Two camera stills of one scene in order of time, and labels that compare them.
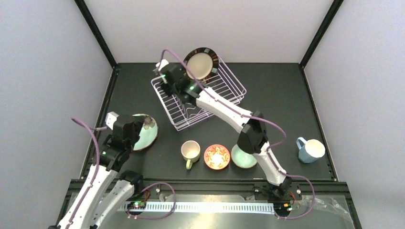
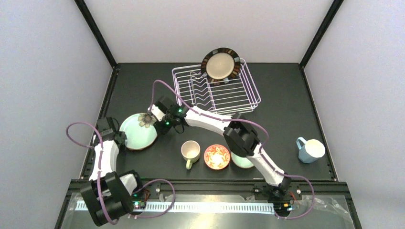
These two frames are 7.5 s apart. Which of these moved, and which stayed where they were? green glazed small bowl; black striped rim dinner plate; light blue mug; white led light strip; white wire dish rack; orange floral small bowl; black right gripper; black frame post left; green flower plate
Moved: black right gripper; white wire dish rack; black striped rim dinner plate
Stayed: green flower plate; white led light strip; light blue mug; green glazed small bowl; black frame post left; orange floral small bowl
